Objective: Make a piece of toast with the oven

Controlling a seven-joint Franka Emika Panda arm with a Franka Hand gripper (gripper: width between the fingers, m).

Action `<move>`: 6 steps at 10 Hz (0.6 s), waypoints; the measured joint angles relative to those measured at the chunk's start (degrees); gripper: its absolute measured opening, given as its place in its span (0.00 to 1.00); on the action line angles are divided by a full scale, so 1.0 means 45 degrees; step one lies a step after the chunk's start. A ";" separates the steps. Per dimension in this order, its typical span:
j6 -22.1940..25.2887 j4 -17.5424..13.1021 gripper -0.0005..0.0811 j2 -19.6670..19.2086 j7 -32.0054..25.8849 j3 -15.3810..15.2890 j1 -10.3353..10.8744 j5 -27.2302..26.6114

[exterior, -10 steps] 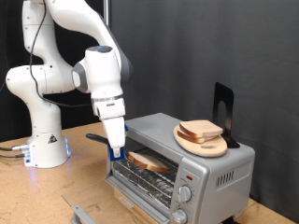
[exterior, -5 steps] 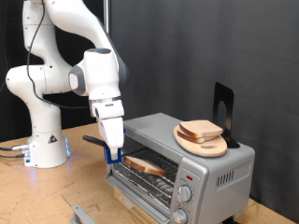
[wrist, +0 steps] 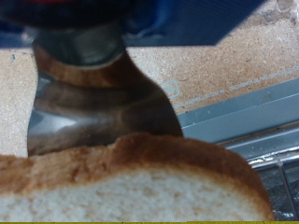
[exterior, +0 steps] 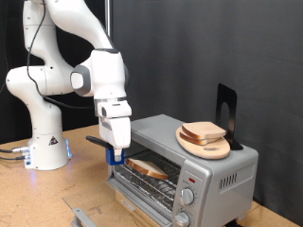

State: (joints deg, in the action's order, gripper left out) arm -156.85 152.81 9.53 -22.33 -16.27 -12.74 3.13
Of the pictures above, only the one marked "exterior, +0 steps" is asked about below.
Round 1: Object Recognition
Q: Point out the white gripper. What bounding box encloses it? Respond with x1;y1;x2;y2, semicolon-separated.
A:
98;115;133;163

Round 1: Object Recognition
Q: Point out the metal spatula with blue block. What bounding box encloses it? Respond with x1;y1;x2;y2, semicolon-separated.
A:
85;135;126;166

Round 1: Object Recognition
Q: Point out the glass oven door with handle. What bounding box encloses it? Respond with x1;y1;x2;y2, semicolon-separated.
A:
62;180;174;227

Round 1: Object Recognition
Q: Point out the silver oven knob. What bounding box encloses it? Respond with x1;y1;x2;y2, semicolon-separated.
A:
180;187;195;206
172;211;191;227

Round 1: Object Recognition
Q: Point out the silver toaster oven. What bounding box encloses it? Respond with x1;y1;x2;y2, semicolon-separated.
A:
107;113;259;227

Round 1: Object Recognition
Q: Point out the black curtain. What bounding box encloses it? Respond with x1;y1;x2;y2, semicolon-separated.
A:
0;0;108;145

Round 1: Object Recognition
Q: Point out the oval wooden cutting board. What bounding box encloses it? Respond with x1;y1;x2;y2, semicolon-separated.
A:
175;126;232;160

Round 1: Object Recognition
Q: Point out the black metal bookend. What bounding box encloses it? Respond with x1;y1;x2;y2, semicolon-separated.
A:
215;82;244;151

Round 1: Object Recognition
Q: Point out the dark grey backdrop panel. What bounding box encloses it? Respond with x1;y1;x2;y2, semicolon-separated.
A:
111;0;303;226

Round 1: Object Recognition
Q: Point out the vertical metal pole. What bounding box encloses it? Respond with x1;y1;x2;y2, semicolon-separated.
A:
104;0;113;37

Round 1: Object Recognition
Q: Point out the wire oven rack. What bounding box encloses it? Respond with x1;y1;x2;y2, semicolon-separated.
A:
115;149;182;211

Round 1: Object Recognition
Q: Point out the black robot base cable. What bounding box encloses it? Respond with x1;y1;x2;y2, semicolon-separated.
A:
0;155;27;162
0;145;31;155

